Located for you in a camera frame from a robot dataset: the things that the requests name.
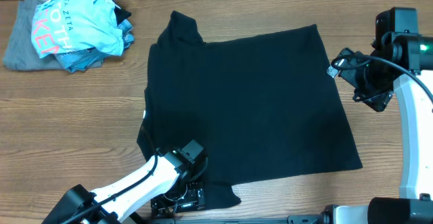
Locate black t-shirt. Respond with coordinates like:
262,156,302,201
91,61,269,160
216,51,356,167
137,12,362,209

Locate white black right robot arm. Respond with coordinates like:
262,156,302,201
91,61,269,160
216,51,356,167
310,30,432,223

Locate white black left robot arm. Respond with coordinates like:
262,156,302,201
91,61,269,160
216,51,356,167
43,150,208,224

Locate folded blue denim jeans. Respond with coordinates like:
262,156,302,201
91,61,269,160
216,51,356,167
55,19,135,72

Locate black garment in pile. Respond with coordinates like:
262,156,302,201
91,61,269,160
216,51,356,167
114,7,131,25

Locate light blue printed t-shirt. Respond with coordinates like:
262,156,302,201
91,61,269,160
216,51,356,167
31,0,124,58

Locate folded grey garment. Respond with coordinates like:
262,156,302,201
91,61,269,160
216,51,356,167
3,0,64,71

